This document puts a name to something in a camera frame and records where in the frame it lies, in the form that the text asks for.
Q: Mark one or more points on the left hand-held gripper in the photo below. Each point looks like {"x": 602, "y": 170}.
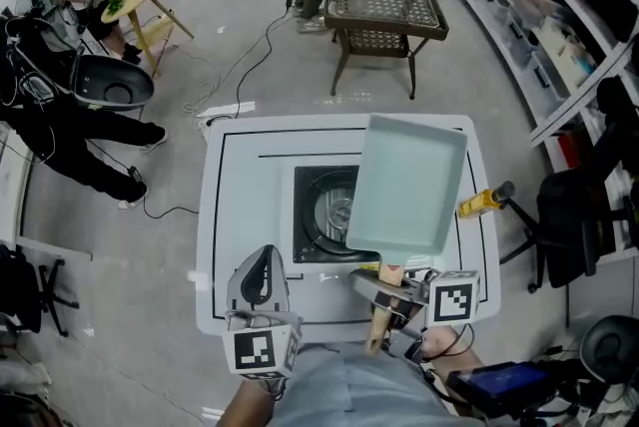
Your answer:
{"x": 254, "y": 350}

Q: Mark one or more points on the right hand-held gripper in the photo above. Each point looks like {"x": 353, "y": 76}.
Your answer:
{"x": 454, "y": 302}

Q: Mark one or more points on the pale green square pan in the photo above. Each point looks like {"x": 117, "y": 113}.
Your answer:
{"x": 404, "y": 185}

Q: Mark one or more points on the person's right forearm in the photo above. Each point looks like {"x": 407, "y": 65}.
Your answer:
{"x": 449, "y": 345}

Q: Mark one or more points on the person's left forearm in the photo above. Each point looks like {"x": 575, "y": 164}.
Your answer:
{"x": 244, "y": 407}

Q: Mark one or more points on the person's light blue clothing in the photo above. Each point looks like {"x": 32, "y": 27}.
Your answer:
{"x": 359, "y": 390}

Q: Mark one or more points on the yellow oil bottle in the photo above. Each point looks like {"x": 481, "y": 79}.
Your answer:
{"x": 476, "y": 205}

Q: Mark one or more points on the black blue-screen device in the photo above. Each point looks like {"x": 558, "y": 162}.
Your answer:
{"x": 499, "y": 382}

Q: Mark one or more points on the white power strip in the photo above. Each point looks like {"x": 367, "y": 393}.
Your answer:
{"x": 209, "y": 122}

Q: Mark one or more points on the black office chair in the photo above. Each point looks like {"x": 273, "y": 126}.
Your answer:
{"x": 569, "y": 215}
{"x": 20, "y": 295}

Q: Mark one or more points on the black oval shell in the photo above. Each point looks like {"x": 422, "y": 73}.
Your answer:
{"x": 90, "y": 76}
{"x": 599, "y": 340}

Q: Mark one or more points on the red box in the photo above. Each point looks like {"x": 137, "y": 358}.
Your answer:
{"x": 569, "y": 150}

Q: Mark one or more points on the white metal shelf rack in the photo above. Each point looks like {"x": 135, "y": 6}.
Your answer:
{"x": 589, "y": 18}
{"x": 584, "y": 92}

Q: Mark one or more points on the stack of clear storage bins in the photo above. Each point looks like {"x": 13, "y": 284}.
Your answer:
{"x": 519, "y": 41}

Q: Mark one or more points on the green plant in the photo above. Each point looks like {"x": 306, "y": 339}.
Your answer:
{"x": 116, "y": 5}

